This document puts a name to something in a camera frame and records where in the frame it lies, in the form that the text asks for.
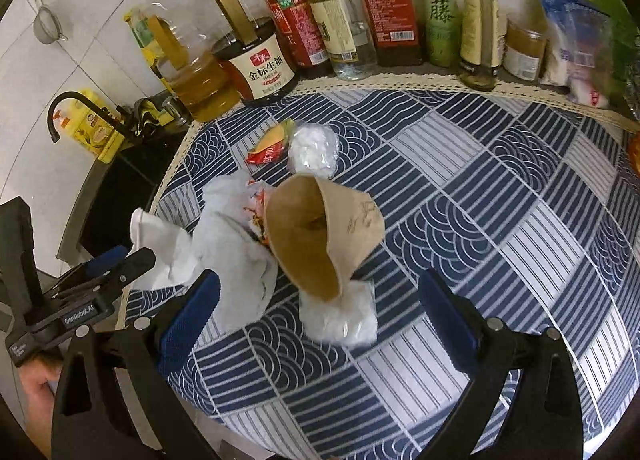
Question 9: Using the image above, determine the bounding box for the red orange printed wrapper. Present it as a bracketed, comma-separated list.
[242, 180, 273, 245]

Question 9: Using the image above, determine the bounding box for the yellow printed box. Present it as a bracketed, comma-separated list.
[60, 87, 126, 164]

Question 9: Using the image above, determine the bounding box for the black yellow cloth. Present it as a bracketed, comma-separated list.
[131, 96, 173, 127]

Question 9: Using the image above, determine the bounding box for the white paper towel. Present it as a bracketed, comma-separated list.
[130, 175, 281, 321]

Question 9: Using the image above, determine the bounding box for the metal mesh strainer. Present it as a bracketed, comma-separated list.
[22, 0, 68, 45]

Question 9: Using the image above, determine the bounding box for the clear bottle beige label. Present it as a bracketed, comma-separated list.
[297, 0, 378, 81]

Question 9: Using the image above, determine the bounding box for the grey metal fitting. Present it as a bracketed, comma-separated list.
[167, 94, 193, 125]

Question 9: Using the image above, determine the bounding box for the blue white patterned tablecloth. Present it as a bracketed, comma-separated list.
[125, 74, 640, 460]

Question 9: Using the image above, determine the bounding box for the red label vinegar bottle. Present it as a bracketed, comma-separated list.
[250, 0, 331, 80]

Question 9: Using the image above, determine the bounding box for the plastic-wrapped white tissue pack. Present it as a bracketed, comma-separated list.
[299, 280, 377, 346]

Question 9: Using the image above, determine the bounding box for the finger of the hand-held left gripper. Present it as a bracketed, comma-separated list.
[60, 245, 130, 291]
[50, 247, 157, 301]

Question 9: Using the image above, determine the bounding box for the dark sauce bottle red label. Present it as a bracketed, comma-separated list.
[347, 0, 426, 68]

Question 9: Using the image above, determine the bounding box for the blue printed plastic bag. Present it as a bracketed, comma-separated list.
[540, 0, 616, 95]

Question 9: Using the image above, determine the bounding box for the black faucet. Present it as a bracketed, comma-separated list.
[47, 91, 138, 143]

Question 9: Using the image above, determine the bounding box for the brown paper bag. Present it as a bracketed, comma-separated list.
[264, 175, 386, 301]

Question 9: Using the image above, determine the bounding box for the black sink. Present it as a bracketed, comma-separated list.
[55, 130, 188, 265]

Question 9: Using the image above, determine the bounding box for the slim clear yellow-capped bottle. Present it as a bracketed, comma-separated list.
[456, 0, 503, 90]

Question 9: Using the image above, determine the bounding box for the large cooking oil jug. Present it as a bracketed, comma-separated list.
[124, 2, 246, 125]

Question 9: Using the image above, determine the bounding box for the green packet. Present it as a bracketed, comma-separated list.
[590, 0, 640, 100]

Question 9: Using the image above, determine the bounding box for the green label oil bottle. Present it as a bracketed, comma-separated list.
[415, 0, 463, 68]

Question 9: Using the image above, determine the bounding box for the large soy sauce jug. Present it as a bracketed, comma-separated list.
[182, 0, 301, 108]

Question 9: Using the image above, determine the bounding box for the small white red packet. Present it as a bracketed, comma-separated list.
[570, 72, 612, 108]

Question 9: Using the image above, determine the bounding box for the small glass jar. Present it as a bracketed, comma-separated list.
[502, 20, 548, 83]

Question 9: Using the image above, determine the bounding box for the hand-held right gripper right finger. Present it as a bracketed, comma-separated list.
[417, 267, 586, 460]

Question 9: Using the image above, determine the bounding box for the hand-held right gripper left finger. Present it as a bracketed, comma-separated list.
[50, 267, 223, 460]

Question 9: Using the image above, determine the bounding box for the clear bag of white tissue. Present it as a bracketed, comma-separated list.
[287, 122, 338, 178]

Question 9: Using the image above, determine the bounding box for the red yellow sauce packet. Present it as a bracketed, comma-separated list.
[246, 120, 297, 167]

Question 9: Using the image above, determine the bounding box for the person's left hand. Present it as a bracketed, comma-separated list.
[19, 359, 63, 423]

